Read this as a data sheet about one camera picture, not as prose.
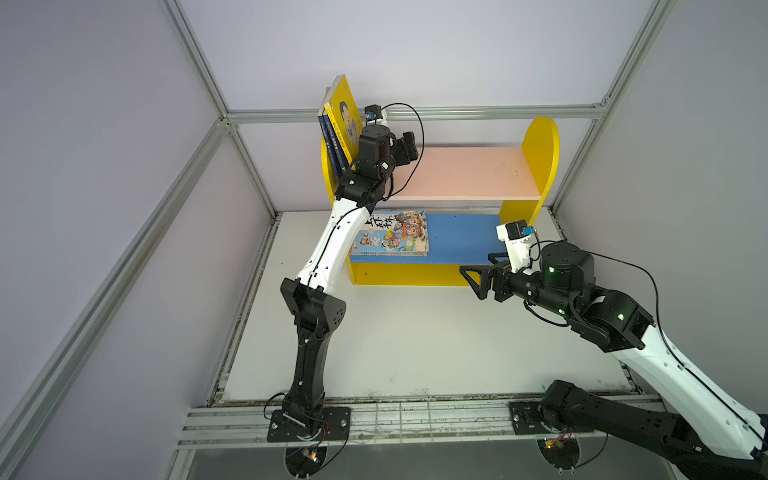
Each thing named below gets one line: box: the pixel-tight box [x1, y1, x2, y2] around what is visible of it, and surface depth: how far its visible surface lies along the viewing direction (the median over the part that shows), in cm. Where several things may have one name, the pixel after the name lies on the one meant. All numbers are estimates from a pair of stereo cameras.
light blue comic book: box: [351, 210, 429, 257], surface depth 94 cm
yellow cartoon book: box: [324, 74, 364, 167], surface depth 64 cm
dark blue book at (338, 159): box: [317, 114, 350, 176], surface depth 64 cm
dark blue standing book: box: [317, 114, 349, 190], surface depth 64 cm
